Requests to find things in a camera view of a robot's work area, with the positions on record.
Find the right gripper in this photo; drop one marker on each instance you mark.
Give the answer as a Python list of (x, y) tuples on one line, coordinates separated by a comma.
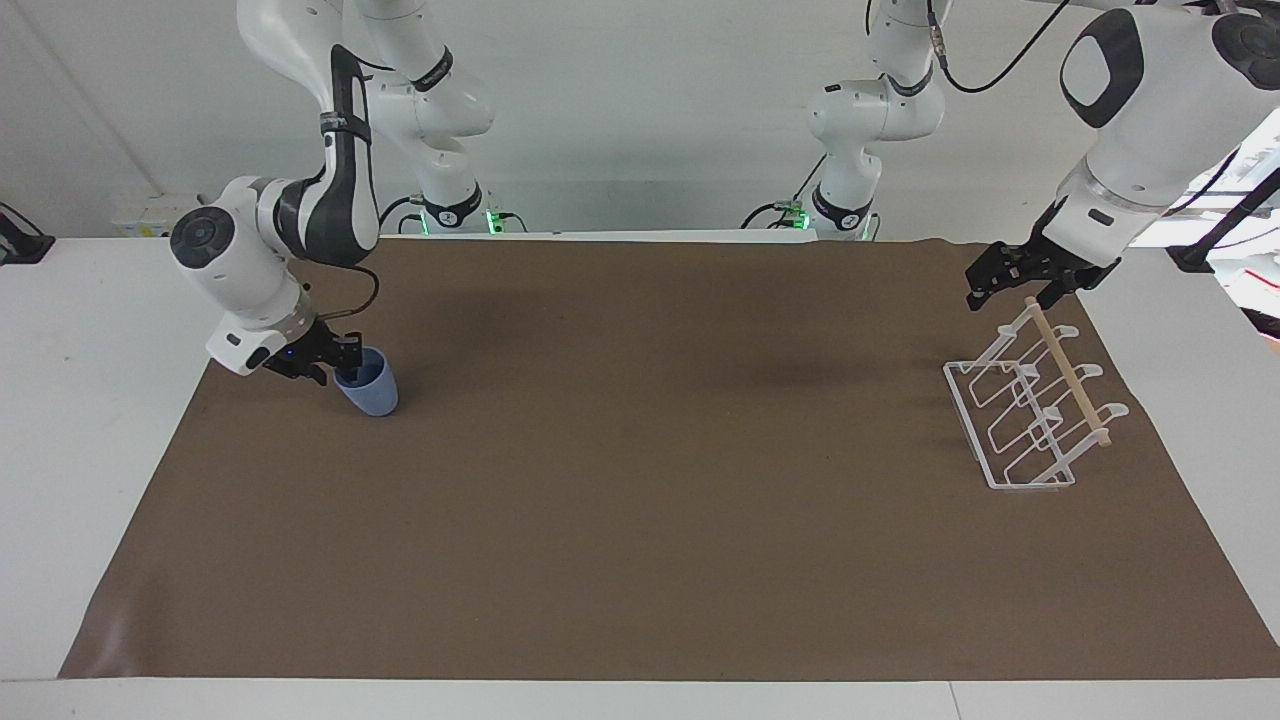
[(305, 350)]

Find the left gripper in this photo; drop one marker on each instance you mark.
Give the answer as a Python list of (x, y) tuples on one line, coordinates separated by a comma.
[(1070, 265)]

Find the blue cup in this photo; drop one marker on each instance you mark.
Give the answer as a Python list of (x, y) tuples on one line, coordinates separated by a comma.
[(370, 390)]

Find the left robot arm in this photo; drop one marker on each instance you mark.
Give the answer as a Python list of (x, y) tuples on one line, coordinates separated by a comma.
[(1150, 110)]

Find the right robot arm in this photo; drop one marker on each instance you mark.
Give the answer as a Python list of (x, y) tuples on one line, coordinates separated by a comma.
[(340, 205)]

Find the black stand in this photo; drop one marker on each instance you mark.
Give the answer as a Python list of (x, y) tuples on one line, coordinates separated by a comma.
[(20, 245), (1225, 225)]

